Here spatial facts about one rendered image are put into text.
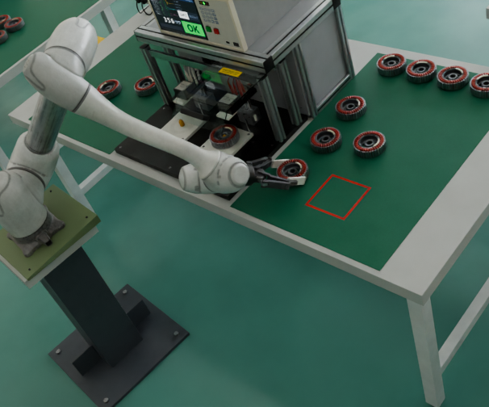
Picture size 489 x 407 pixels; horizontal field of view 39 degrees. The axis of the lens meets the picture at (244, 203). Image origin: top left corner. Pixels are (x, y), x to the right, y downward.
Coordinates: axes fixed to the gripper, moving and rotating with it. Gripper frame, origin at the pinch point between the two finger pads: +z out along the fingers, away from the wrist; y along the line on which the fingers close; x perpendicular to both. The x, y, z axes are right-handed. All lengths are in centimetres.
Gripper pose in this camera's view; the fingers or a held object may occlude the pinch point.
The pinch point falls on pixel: (291, 171)
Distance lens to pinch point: 240.3
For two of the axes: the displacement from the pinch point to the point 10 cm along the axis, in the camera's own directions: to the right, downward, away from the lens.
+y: 4.2, 5.4, -7.3
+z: 8.9, -0.7, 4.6
